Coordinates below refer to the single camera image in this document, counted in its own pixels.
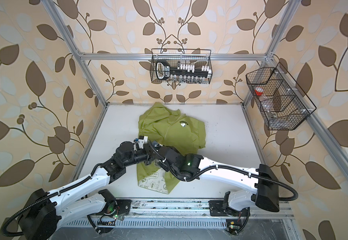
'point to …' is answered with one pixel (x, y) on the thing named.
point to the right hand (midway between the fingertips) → (163, 154)
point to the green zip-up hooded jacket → (167, 127)
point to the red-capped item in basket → (259, 91)
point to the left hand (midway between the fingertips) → (165, 150)
